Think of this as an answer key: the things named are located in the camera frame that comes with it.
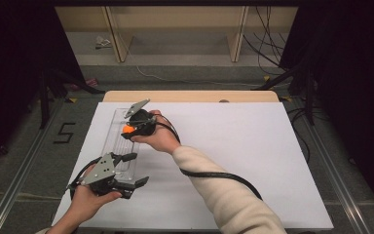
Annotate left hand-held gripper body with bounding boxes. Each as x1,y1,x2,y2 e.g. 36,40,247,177
78,151,135,200

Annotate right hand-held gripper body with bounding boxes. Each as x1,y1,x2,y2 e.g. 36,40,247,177
123,98,159,137

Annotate clear plastic tray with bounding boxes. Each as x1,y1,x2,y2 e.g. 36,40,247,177
100,107,143,183

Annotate person's right hand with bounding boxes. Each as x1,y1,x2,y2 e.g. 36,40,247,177
130,109,181,155

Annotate person's left hand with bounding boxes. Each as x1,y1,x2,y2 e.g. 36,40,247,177
72,163,124,226

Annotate pink cloth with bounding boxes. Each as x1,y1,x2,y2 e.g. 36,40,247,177
70,76,99,92

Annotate crumpled grey wrapper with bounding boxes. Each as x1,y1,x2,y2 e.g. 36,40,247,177
94,35,113,51

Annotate black metal stand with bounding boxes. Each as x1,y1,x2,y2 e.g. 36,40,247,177
38,68,105,131
253,60,317,127

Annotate beige wooden shelf unit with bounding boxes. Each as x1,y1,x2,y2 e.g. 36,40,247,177
54,5,300,64

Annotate white table sheet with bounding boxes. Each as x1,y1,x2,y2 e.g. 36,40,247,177
52,101,335,230

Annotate dark curtain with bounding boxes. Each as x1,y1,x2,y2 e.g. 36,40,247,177
278,0,374,223
0,0,87,172

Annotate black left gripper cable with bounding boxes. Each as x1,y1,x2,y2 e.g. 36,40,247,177
67,156,102,201

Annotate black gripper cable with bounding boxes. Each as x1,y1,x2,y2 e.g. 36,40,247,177
67,156,102,201
155,113,264,201

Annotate white floor cable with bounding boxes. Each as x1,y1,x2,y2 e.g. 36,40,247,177
134,63,265,89

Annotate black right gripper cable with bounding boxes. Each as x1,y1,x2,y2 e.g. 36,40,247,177
155,113,264,201

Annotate metal floor rail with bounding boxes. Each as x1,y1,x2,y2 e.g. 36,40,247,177
0,97,66,234
299,113,372,234

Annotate bundle of black cables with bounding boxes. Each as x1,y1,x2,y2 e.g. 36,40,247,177
242,5,290,76

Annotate black floor cables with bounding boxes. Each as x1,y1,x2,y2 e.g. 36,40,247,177
286,106,331,164

